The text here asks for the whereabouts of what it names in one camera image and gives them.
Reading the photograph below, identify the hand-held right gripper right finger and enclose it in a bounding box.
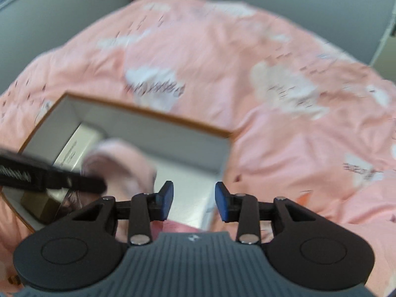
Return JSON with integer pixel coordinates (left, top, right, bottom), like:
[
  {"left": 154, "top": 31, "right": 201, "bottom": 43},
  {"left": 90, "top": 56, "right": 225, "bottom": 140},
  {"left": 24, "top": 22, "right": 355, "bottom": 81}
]
[{"left": 215, "top": 181, "right": 320, "bottom": 245}]

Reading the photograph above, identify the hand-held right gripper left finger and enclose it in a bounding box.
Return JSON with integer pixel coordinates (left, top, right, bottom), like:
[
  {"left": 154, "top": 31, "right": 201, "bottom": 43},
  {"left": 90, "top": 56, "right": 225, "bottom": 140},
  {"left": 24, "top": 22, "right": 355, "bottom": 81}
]
[{"left": 70, "top": 180, "right": 174, "bottom": 246}]

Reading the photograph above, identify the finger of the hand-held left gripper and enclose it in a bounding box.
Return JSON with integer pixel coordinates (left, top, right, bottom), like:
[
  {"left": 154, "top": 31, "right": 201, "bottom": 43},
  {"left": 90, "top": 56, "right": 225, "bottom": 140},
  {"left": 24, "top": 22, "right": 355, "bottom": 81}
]
[{"left": 0, "top": 148, "right": 108, "bottom": 196}]

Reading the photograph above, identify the small brown cardboard box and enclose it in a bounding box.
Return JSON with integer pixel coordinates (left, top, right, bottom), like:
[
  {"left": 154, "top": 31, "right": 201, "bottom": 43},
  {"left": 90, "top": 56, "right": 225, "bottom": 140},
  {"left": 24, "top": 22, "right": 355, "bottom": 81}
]
[{"left": 20, "top": 190, "right": 64, "bottom": 225}]

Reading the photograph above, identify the pink cloth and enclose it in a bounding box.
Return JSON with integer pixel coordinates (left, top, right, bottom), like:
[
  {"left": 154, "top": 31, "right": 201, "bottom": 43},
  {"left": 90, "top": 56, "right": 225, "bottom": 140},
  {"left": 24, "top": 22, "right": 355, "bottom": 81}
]
[{"left": 63, "top": 139, "right": 159, "bottom": 211}]

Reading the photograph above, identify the orange-edged white storage box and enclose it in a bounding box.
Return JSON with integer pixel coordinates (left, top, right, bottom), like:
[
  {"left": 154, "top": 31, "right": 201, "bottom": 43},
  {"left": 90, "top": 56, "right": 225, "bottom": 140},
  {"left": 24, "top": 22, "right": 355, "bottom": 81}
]
[{"left": 0, "top": 92, "right": 235, "bottom": 233}]

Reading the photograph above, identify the pink cloud-print blanket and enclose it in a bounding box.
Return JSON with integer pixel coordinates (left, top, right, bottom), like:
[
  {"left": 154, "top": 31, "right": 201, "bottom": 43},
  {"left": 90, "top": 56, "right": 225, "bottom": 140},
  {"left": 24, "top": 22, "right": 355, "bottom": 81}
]
[{"left": 0, "top": 0, "right": 396, "bottom": 297}]

